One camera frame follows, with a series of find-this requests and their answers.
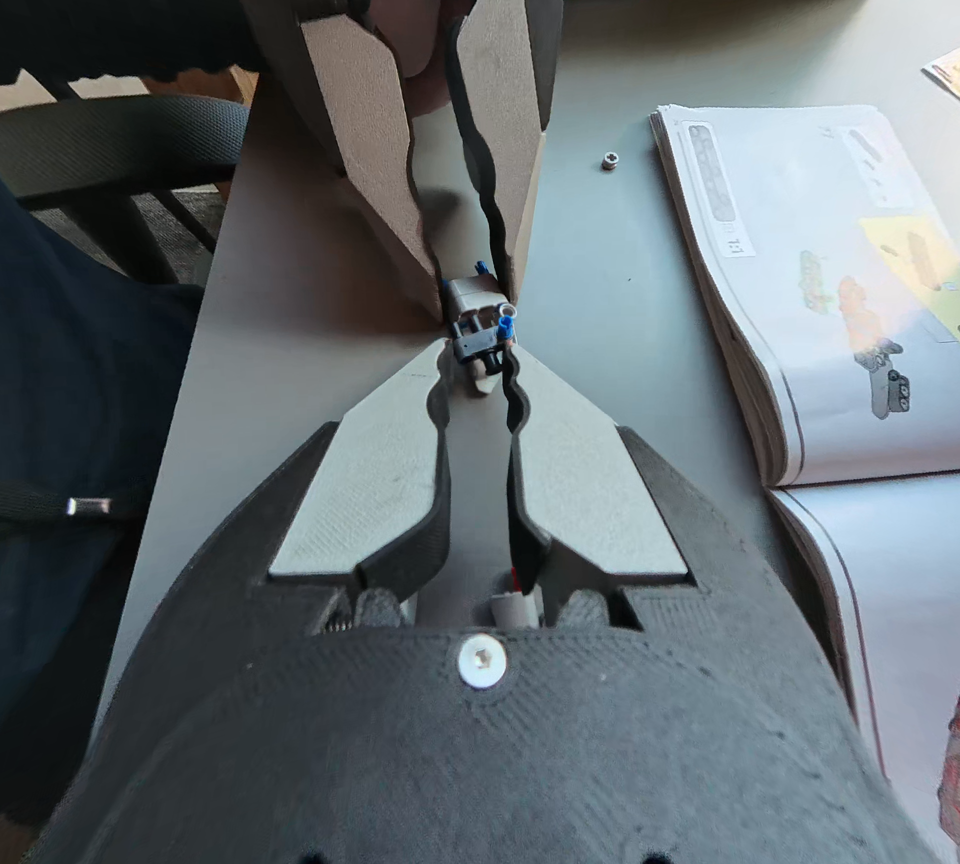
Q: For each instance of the person's dark blue clothing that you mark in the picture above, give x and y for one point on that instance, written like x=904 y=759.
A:
x=75 y=391

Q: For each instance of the red patterned object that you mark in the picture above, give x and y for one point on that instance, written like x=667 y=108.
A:
x=951 y=766

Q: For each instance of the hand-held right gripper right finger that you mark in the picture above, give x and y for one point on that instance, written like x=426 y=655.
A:
x=592 y=489

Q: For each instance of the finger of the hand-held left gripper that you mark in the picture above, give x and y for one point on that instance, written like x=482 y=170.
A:
x=506 y=91
x=360 y=114

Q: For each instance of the small metal screw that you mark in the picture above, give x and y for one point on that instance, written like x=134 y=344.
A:
x=613 y=161

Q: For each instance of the black mesh office chair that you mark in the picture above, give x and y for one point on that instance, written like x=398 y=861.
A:
x=112 y=136

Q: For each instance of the small grey lego assembly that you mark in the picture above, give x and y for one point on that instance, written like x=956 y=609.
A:
x=472 y=294

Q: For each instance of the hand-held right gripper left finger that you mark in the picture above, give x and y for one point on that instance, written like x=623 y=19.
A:
x=375 y=489

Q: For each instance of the small printed leaflet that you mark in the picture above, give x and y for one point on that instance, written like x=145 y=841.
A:
x=946 y=73

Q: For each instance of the open lego instruction booklet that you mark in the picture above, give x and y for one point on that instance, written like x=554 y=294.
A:
x=825 y=241

